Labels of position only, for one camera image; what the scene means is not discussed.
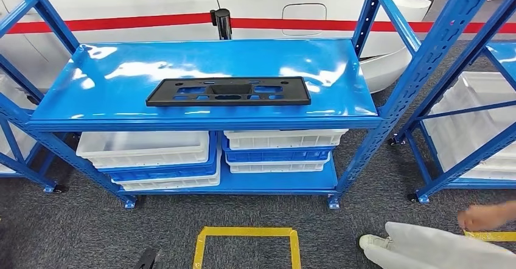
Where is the person's hand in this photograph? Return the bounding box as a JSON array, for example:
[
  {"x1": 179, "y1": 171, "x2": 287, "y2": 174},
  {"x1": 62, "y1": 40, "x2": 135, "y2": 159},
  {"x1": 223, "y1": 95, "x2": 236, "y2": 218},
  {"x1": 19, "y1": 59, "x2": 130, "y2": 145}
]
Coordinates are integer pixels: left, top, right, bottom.
[{"x1": 457, "y1": 204, "x2": 497, "y2": 232}]

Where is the blue metal shelf rack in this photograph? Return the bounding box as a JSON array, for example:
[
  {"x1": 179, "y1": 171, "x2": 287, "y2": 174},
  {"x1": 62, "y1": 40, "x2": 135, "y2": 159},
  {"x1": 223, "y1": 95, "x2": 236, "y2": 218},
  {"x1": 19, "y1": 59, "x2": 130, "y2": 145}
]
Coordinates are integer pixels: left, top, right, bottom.
[
  {"x1": 0, "y1": 114, "x2": 65, "y2": 194},
  {"x1": 389, "y1": 0, "x2": 516, "y2": 204},
  {"x1": 0, "y1": 0, "x2": 504, "y2": 211}
]

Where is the black plastic panel part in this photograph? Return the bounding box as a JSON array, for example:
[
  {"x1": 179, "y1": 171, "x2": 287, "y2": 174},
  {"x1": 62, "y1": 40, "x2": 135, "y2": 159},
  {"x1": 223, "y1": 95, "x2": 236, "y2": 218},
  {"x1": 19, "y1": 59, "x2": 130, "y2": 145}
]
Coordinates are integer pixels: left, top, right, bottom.
[{"x1": 145, "y1": 76, "x2": 312, "y2": 108}]

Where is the person's leg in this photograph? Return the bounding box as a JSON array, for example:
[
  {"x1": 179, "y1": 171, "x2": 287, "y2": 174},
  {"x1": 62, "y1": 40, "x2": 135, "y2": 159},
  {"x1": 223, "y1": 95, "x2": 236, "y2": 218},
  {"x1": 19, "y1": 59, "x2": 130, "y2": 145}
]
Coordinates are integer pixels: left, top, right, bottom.
[{"x1": 364, "y1": 222, "x2": 516, "y2": 269}]

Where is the person's foot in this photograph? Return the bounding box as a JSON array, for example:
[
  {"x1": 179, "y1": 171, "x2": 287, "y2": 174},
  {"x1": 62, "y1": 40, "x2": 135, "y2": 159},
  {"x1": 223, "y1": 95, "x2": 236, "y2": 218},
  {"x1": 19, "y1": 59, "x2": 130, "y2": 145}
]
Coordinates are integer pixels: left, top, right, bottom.
[{"x1": 358, "y1": 234, "x2": 394, "y2": 253}]

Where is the blue plastic bin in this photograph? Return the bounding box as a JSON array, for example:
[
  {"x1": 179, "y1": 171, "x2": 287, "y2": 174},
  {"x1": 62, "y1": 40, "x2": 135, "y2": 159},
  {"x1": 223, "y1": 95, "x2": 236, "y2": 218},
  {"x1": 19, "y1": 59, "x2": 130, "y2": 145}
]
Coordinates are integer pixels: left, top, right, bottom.
[
  {"x1": 99, "y1": 134, "x2": 220, "y2": 183},
  {"x1": 221, "y1": 136, "x2": 335, "y2": 164}
]

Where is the black stanchion post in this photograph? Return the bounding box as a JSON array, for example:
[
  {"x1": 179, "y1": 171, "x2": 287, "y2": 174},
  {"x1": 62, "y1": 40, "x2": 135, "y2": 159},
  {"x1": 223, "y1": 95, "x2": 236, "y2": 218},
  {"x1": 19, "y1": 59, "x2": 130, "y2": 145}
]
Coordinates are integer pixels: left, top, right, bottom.
[{"x1": 210, "y1": 8, "x2": 232, "y2": 41}]

